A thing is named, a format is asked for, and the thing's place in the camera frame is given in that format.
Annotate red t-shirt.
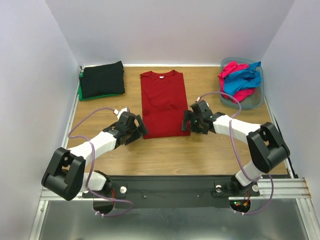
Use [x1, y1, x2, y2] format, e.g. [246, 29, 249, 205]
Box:
[140, 70, 191, 140]

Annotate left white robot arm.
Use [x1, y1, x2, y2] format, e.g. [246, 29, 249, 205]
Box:
[41, 110, 148, 201]

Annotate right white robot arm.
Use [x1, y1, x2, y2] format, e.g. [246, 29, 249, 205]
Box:
[181, 100, 291, 196]

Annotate blue t-shirt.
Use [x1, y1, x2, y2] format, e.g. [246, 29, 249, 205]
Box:
[223, 61, 262, 96]

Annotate folded black t-shirt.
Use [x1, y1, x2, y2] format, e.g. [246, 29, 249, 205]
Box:
[83, 61, 125, 94]

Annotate grey plastic basket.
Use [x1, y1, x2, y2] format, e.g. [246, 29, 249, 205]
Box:
[219, 57, 264, 110]

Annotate pink t-shirt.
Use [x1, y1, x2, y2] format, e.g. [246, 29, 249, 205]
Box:
[218, 61, 255, 102]

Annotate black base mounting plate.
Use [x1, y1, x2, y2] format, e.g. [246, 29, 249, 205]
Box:
[82, 174, 261, 210]

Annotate folded green t-shirt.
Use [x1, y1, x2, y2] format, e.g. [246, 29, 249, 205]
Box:
[78, 70, 122, 101]

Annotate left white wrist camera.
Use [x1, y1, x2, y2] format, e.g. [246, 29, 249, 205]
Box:
[113, 107, 130, 119]

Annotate aluminium frame rail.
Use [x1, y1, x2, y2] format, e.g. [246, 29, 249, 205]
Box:
[29, 94, 85, 240]

